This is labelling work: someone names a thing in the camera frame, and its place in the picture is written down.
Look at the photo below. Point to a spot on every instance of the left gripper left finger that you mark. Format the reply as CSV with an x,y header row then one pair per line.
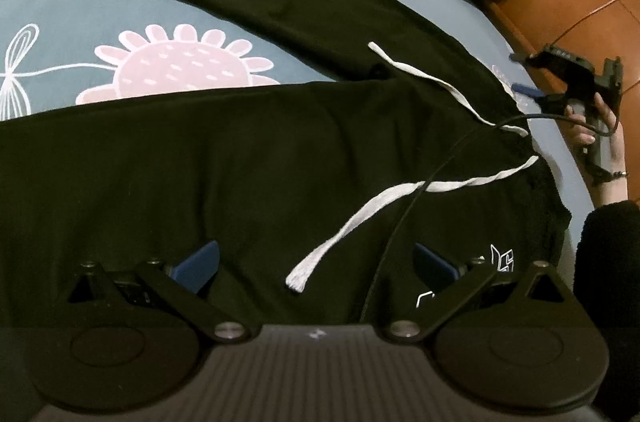
x,y
179,287

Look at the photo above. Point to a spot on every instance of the black drawstring pants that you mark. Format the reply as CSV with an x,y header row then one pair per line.
x,y
305,187

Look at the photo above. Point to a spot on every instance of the black sleeve forearm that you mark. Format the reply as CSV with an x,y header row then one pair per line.
x,y
606,283

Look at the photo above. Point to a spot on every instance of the teal patterned bed sheet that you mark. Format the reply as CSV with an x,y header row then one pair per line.
x,y
56,53

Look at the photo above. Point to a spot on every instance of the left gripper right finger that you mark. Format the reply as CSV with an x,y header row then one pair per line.
x,y
424,291

